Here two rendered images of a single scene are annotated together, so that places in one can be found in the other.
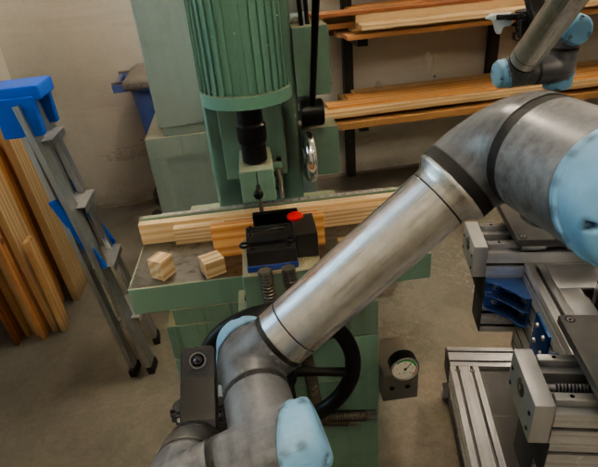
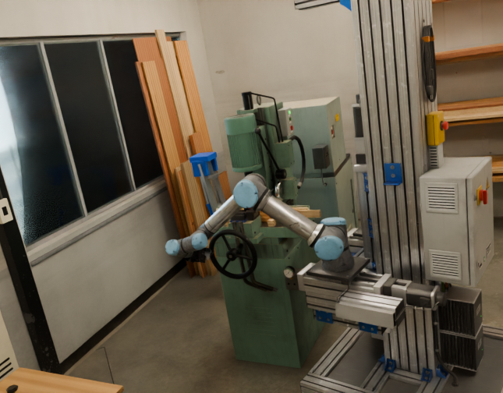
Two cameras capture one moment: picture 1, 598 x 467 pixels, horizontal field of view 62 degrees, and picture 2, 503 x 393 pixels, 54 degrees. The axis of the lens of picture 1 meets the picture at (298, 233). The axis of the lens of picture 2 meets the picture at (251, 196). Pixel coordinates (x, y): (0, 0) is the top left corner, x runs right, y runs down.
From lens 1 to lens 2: 199 cm
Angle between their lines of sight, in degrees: 31
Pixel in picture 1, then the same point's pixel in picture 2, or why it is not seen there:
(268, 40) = (247, 151)
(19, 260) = not seen: hidden behind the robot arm
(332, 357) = (268, 267)
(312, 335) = (213, 224)
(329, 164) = (290, 195)
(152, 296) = not seen: hidden behind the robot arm
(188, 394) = not seen: hidden behind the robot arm
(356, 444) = (283, 313)
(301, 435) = (196, 236)
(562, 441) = (308, 290)
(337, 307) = (217, 217)
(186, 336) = (219, 247)
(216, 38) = (232, 150)
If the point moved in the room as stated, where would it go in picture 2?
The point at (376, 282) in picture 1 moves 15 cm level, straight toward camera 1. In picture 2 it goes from (225, 213) to (203, 224)
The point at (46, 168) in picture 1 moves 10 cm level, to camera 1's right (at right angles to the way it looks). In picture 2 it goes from (207, 189) to (217, 189)
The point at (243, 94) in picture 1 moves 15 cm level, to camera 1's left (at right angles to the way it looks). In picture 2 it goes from (240, 167) to (217, 168)
